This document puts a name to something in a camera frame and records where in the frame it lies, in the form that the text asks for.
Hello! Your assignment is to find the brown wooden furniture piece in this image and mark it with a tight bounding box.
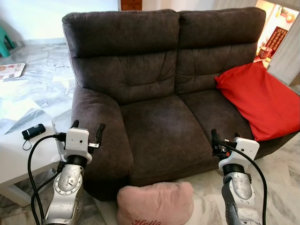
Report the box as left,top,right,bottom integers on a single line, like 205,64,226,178
120,0,143,11

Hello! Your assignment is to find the pink pillow with Hello print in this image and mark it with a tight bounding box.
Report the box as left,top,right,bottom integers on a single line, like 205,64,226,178
116,181,195,225

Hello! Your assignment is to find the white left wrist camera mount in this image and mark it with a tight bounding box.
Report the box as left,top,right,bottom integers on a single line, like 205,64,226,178
64,127,93,165

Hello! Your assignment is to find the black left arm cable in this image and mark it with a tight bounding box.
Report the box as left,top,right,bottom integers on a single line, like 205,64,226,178
27,133,67,225

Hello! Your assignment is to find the small black device with strap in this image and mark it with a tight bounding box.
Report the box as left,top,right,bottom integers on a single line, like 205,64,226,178
22,124,47,151

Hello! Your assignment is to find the dark brown fabric sofa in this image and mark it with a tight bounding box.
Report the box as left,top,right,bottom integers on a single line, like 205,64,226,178
62,7,300,202

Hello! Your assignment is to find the red pillow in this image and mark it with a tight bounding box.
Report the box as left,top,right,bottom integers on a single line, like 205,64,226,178
215,61,300,142

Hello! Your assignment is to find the red jar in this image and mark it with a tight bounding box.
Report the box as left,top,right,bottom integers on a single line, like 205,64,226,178
259,46,272,60

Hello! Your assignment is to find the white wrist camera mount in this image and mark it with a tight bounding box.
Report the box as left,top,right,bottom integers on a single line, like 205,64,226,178
64,127,93,165
220,137,260,175

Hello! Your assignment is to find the red round lamp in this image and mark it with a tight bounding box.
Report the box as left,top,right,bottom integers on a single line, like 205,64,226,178
284,12,296,24

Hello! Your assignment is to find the red and gold plaque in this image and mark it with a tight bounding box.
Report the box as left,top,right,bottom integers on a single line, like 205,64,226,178
266,26,288,53

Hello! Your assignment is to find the white panel with wooden edge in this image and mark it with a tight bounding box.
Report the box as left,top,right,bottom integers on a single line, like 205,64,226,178
266,14,300,88

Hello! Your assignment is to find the printed magazine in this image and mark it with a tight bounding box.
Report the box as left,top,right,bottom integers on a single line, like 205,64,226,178
0,62,26,81

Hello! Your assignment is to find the white low table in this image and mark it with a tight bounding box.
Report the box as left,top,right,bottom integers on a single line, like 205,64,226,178
0,123,65,207

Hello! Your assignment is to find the green plastic chair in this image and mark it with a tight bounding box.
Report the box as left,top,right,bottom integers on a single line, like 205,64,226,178
0,26,16,58

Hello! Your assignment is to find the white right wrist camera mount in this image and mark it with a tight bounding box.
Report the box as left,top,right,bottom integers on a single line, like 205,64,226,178
220,137,260,175

